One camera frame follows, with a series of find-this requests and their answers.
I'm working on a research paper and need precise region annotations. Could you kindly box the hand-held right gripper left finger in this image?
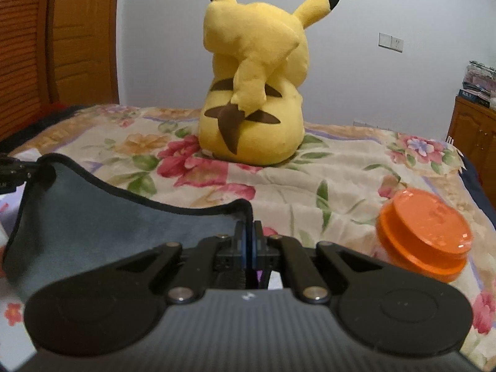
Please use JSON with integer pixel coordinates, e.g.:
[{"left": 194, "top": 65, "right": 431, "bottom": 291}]
[{"left": 110, "top": 220, "right": 247, "bottom": 305}]

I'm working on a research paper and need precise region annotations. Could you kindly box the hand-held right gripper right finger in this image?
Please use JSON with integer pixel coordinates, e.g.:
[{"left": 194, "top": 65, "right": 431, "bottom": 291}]
[{"left": 248, "top": 220, "right": 385, "bottom": 304}]

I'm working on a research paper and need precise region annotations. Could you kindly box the dark blue bed sheet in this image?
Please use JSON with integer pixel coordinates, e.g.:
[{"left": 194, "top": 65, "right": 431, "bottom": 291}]
[{"left": 459, "top": 154, "right": 496, "bottom": 223}]

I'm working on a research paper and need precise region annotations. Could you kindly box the wooden cabinet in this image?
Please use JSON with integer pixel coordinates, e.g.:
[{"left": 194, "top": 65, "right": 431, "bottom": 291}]
[{"left": 446, "top": 95, "right": 496, "bottom": 202}]

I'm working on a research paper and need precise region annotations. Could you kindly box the yellow plush toy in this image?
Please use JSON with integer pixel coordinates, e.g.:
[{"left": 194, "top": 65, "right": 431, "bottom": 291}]
[{"left": 198, "top": 0, "right": 341, "bottom": 166}]

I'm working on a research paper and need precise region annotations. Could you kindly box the orange lid plastic jar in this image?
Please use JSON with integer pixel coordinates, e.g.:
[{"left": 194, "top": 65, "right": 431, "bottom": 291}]
[{"left": 371, "top": 188, "right": 474, "bottom": 284}]

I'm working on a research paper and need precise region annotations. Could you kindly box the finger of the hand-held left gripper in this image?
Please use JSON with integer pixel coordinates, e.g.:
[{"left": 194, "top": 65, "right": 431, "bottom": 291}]
[{"left": 0, "top": 154, "right": 55, "bottom": 195}]

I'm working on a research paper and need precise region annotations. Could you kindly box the wooden door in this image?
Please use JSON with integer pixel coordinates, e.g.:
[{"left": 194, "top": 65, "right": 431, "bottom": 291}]
[{"left": 46, "top": 0, "right": 122, "bottom": 106}]

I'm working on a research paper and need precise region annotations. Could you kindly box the grey towel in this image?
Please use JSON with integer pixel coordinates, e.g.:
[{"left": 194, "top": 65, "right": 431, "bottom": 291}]
[{"left": 3, "top": 153, "right": 255, "bottom": 303}]

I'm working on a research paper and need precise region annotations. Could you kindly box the stack of books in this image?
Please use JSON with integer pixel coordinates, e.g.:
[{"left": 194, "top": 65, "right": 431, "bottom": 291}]
[{"left": 458, "top": 60, "right": 496, "bottom": 110}]

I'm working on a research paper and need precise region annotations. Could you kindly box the floral blanket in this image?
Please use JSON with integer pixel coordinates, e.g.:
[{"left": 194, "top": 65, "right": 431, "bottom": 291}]
[{"left": 0, "top": 103, "right": 496, "bottom": 370}]

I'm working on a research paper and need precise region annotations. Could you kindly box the wooden louvred panel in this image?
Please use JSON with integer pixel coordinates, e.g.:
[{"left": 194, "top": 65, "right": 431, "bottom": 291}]
[{"left": 0, "top": 0, "right": 53, "bottom": 142}]

